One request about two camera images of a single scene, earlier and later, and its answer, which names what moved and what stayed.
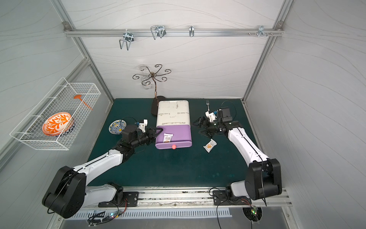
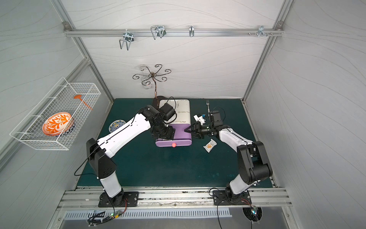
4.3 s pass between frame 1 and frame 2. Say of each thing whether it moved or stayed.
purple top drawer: stayed
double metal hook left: stayed
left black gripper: moved
